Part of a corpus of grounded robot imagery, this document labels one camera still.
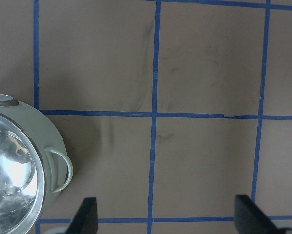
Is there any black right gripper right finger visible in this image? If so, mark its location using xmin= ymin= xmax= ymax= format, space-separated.
xmin=234 ymin=195 xmax=292 ymax=234

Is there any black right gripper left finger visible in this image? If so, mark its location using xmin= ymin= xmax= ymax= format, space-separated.
xmin=66 ymin=197 xmax=98 ymax=234

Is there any glass lid with knob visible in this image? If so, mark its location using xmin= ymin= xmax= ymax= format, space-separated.
xmin=0 ymin=94 xmax=43 ymax=234

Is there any pale green steel pot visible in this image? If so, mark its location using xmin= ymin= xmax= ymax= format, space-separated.
xmin=6 ymin=98 xmax=73 ymax=231

